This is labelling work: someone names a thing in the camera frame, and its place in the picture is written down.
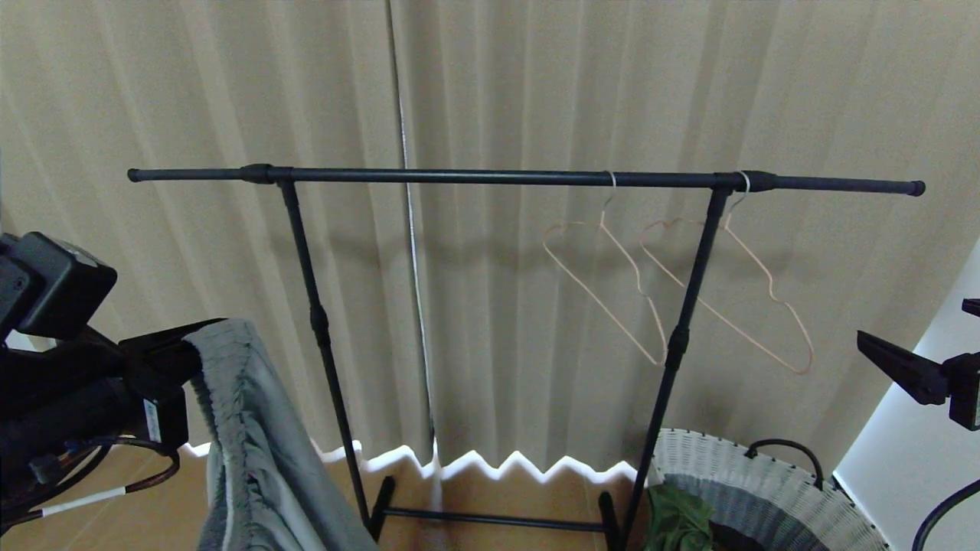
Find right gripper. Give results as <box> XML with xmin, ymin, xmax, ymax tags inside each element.
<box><xmin>856</xmin><ymin>298</ymin><xmax>980</xmax><ymax>432</ymax></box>

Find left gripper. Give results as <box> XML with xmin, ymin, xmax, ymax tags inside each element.
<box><xmin>0</xmin><ymin>335</ymin><xmax>190</xmax><ymax>500</ymax></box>

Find pink clothes hanger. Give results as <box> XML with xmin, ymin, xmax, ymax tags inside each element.
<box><xmin>542</xmin><ymin>172</ymin><xmax>669</xmax><ymax>367</ymax></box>
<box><xmin>639</xmin><ymin>172</ymin><xmax>815</xmax><ymax>377</ymax></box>

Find pale grey shorts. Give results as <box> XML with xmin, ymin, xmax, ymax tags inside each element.
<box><xmin>184</xmin><ymin>318</ymin><xmax>381</xmax><ymax>551</ymax></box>

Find white laundry basket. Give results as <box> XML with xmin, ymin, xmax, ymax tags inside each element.
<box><xmin>647</xmin><ymin>429</ymin><xmax>893</xmax><ymax>551</ymax></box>

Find black clothes rack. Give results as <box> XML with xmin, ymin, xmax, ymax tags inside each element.
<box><xmin>126</xmin><ymin>163</ymin><xmax>927</xmax><ymax>551</ymax></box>

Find green printed shirt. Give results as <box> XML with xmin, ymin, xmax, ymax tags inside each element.
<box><xmin>643</xmin><ymin>482</ymin><xmax>717</xmax><ymax>551</ymax></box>

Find beige curtain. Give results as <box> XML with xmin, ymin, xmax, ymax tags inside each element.
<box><xmin>0</xmin><ymin>0</ymin><xmax>980</xmax><ymax>477</ymax></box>

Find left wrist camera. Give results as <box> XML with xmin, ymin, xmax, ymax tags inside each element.
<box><xmin>0</xmin><ymin>232</ymin><xmax>119</xmax><ymax>343</ymax></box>

